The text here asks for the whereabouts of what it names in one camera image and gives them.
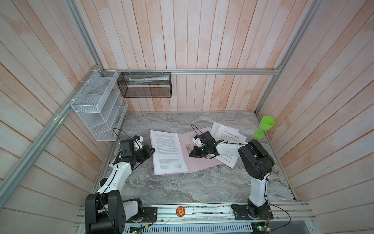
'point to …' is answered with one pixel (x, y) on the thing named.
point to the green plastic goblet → (266, 124)
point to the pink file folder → (193, 164)
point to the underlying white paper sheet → (216, 126)
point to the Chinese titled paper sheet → (225, 134)
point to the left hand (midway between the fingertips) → (155, 151)
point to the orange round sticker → (180, 211)
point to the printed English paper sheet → (168, 156)
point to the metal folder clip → (189, 148)
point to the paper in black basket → (141, 80)
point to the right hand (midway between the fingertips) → (189, 155)
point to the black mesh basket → (146, 85)
